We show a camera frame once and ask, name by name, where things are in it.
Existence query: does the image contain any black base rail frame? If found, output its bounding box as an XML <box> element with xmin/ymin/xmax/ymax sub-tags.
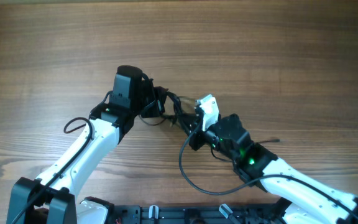
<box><xmin>107</xmin><ymin>204</ymin><xmax>285</xmax><ymax>224</ymax></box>

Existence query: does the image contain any left camera black cable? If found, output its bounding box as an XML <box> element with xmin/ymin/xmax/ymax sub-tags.
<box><xmin>11</xmin><ymin>116</ymin><xmax>94</xmax><ymax>224</ymax></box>

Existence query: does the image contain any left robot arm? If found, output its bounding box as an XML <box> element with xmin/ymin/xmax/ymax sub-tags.
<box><xmin>7</xmin><ymin>65</ymin><xmax>167</xmax><ymax>223</ymax></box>

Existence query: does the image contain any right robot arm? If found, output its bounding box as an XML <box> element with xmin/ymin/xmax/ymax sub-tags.
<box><xmin>181</xmin><ymin>114</ymin><xmax>358</xmax><ymax>223</ymax></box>

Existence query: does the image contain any black usb cable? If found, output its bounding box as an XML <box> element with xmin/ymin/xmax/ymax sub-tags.
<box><xmin>162</xmin><ymin>88</ymin><xmax>281</xmax><ymax>146</ymax></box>

